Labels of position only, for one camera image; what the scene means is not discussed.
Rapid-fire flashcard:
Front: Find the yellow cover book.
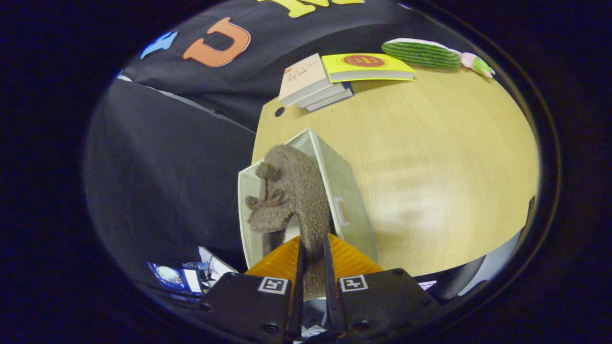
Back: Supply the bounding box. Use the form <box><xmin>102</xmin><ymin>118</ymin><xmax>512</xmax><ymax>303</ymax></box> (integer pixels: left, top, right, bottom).
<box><xmin>321</xmin><ymin>53</ymin><xmax>416</xmax><ymax>83</ymax></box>

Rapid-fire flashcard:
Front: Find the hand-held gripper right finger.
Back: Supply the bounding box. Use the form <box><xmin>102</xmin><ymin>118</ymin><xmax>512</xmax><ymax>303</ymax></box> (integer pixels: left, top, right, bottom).
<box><xmin>323</xmin><ymin>233</ymin><xmax>439</xmax><ymax>342</ymax></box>

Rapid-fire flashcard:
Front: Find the watermelon slice plush toy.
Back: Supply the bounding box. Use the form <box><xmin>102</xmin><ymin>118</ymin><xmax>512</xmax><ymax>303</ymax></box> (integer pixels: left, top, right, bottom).
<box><xmin>382</xmin><ymin>38</ymin><xmax>462</xmax><ymax>70</ymax></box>

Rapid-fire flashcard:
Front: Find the pink and green plush toy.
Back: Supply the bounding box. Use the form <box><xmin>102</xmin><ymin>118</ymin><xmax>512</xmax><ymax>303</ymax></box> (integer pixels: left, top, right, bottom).
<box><xmin>459</xmin><ymin>52</ymin><xmax>496</xmax><ymax>78</ymax></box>

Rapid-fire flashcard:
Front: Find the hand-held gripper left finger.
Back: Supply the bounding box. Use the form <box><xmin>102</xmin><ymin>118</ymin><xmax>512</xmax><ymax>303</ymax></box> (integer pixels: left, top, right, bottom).
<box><xmin>203</xmin><ymin>234</ymin><xmax>306</xmax><ymax>344</ymax></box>

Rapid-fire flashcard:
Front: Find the grey book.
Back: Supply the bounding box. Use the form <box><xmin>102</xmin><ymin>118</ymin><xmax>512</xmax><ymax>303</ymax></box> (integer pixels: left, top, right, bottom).
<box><xmin>305</xmin><ymin>86</ymin><xmax>354</xmax><ymax>113</ymax></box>
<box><xmin>296</xmin><ymin>82</ymin><xmax>347</xmax><ymax>108</ymax></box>

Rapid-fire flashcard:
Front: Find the black backdrop cloth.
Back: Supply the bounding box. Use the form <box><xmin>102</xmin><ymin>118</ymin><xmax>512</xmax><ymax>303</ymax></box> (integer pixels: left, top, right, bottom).
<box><xmin>88</xmin><ymin>0</ymin><xmax>416</xmax><ymax>287</ymax></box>

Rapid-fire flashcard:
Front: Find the blue printed packet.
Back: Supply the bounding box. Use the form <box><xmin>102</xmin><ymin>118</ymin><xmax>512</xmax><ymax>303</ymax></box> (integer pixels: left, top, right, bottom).
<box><xmin>148</xmin><ymin>262</ymin><xmax>206</xmax><ymax>296</ymax></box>

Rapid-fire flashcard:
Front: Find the cream fabric storage box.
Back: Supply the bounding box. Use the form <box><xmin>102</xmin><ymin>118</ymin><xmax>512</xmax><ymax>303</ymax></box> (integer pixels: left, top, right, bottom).
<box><xmin>238</xmin><ymin>128</ymin><xmax>379</xmax><ymax>269</ymax></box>

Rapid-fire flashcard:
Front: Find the brown fuzzy shoe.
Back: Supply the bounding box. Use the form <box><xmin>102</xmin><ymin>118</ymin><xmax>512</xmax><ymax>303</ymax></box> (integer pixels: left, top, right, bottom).
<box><xmin>245</xmin><ymin>144</ymin><xmax>333</xmax><ymax>301</ymax></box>

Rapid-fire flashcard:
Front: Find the white cardboard piece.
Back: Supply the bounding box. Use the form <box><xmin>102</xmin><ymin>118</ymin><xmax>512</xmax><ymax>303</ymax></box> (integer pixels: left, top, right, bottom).
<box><xmin>198</xmin><ymin>246</ymin><xmax>238</xmax><ymax>278</ymax></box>

